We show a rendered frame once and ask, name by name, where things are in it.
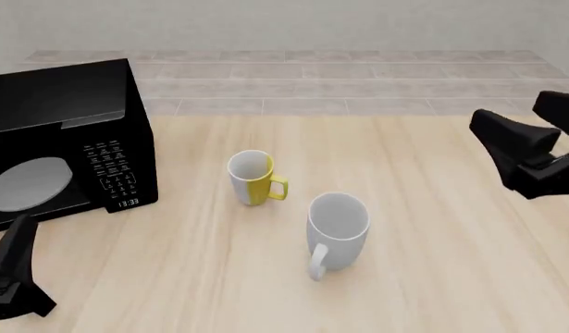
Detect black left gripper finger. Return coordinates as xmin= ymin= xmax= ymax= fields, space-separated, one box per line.
xmin=0 ymin=213 xmax=40 ymax=284

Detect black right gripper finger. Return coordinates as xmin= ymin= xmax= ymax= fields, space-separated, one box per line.
xmin=469 ymin=108 xmax=563 ymax=191
xmin=531 ymin=90 xmax=569 ymax=147

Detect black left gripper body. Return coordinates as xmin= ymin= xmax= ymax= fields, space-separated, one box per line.
xmin=0 ymin=270 xmax=59 ymax=319

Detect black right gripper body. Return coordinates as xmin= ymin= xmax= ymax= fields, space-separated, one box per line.
xmin=512 ymin=146 xmax=569 ymax=201

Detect yellow and white mug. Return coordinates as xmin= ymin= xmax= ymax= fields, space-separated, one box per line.
xmin=226 ymin=149 xmax=291 ymax=208

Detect grey round turntable plate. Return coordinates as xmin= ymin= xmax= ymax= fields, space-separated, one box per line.
xmin=0 ymin=155 xmax=74 ymax=214

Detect black microwave oven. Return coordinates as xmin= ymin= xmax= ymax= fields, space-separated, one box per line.
xmin=0 ymin=57 xmax=159 ymax=236

